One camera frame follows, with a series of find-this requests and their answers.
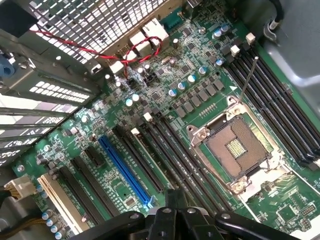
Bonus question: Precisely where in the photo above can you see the black RAM slot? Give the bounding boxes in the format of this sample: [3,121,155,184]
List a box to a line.
[137,119,208,211]
[130,127,181,192]
[151,106,235,213]
[245,32,320,136]
[142,111,221,213]
[238,41,320,151]
[229,44,320,162]
[221,56,320,172]

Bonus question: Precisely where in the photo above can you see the blue expansion slot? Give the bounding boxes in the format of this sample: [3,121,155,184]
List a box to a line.
[98,135,155,210]

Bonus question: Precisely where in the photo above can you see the long black expansion slot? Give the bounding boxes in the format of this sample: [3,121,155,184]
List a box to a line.
[70,156,122,218]
[58,165,107,226]
[112,124,165,194]

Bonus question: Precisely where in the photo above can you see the metal socket cover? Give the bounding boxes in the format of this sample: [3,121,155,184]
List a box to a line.
[238,167,297,202]

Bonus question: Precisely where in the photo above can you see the CPU socket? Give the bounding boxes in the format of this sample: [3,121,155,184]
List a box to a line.
[186,96,294,201]

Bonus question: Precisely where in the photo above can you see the short black expansion slot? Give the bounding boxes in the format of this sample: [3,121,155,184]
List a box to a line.
[84,145,105,168]

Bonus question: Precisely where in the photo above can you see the cream expansion slot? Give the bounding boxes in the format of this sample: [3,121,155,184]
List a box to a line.
[36,173,91,235]

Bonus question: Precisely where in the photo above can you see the white power connector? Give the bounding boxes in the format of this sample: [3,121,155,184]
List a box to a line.
[3,174,37,201]

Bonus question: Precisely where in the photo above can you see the green motherboard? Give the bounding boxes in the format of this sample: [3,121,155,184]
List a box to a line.
[11,0,320,240]

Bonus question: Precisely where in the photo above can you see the thin metal locking lever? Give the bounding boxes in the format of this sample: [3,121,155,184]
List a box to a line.
[238,56,260,104]

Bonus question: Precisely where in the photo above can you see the silver port block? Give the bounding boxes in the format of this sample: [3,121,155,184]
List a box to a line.
[129,31,154,57]
[141,18,170,43]

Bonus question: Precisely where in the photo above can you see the open PC case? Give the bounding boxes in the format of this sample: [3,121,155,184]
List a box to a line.
[0,0,320,176]

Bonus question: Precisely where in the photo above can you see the blue slot latch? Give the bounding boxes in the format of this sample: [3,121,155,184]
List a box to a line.
[0,53,15,79]

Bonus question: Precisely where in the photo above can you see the yellow black wire bundle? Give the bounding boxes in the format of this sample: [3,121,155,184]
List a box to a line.
[0,216,44,239]

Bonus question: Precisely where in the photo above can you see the red black twisted wire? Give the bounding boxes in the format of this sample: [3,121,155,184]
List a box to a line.
[29,26,164,82]

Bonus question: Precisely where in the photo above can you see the thick black cable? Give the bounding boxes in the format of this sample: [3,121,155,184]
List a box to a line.
[265,0,285,38]

